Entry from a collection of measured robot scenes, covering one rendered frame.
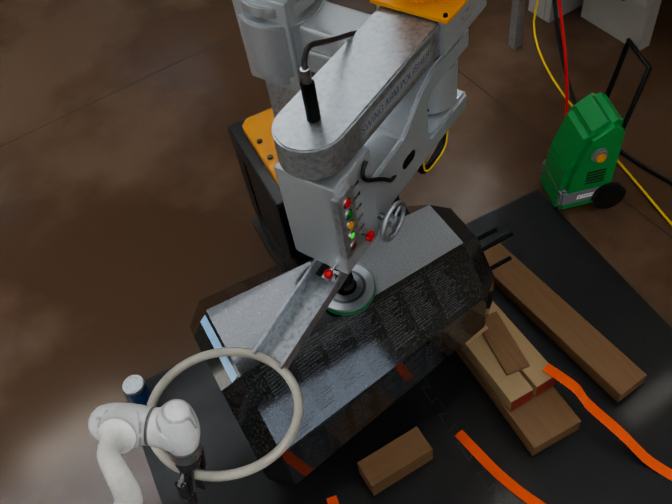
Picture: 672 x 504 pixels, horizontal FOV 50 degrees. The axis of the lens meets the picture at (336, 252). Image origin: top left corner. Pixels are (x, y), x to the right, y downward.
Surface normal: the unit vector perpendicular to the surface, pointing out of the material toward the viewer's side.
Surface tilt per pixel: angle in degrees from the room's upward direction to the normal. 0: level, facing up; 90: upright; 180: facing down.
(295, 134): 0
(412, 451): 0
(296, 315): 8
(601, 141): 90
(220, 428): 0
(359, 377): 45
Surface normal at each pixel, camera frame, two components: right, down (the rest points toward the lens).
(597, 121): -0.64, -0.37
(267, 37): -0.29, 0.79
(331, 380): 0.29, 0.03
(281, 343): -0.20, -0.49
